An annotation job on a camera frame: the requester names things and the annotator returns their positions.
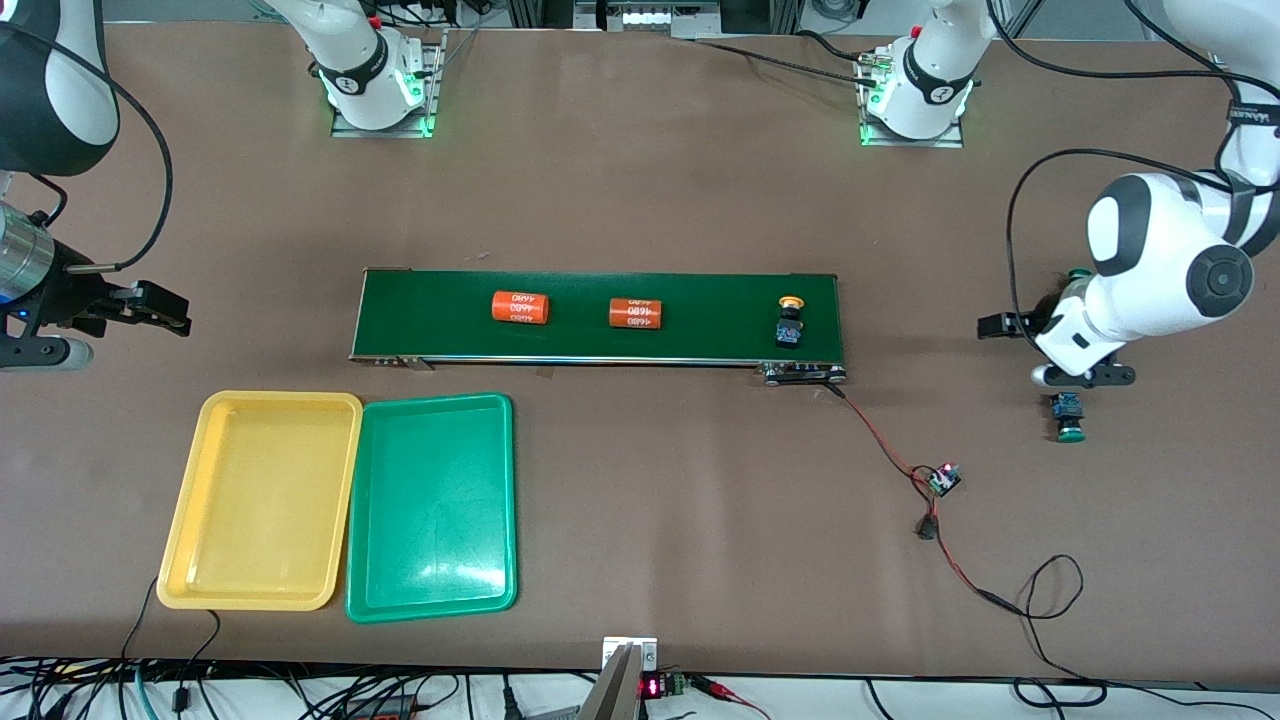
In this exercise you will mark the silver rack with light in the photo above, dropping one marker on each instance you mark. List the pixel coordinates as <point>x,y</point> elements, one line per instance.
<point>650,18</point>

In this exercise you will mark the orange cylinder with white print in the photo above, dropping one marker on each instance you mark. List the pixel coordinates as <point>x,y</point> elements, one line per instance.
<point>637,314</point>
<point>521,308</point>

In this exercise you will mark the red clip lead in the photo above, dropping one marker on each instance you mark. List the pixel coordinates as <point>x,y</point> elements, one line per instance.
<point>725,690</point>

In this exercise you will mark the yellow mushroom push button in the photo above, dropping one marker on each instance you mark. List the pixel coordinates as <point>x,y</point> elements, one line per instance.
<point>790,330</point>

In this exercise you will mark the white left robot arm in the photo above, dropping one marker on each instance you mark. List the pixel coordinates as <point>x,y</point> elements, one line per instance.
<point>1150,260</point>

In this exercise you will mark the silver bracket plate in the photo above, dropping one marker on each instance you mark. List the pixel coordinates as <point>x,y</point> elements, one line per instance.
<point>648,655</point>

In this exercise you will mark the green conveyor belt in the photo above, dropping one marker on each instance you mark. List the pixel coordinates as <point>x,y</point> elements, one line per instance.
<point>450,315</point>

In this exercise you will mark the small green controller board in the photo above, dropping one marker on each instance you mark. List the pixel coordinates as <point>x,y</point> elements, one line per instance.
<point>943,481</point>

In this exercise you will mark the grey metal mount bar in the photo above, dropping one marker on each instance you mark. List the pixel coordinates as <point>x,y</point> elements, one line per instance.
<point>612,695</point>

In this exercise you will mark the red digit display module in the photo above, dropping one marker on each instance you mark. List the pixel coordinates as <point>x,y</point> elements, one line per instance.
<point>652,687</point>

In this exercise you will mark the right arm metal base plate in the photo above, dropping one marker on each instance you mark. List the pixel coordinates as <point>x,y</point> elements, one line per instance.
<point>432,80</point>

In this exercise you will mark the green plastic tray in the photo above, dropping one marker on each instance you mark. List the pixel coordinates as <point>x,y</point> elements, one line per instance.
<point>430,510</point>

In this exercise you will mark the green mushroom push button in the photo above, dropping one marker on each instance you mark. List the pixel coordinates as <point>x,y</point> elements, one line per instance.
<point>1067,408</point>
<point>1078,273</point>

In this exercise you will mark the yellow plastic tray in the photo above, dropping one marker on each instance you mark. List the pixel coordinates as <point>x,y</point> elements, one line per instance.
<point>260,500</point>

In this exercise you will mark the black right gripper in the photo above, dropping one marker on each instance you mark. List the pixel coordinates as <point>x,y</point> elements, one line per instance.
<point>73,293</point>

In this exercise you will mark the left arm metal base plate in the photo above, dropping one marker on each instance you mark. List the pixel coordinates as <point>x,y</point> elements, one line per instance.
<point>940,143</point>

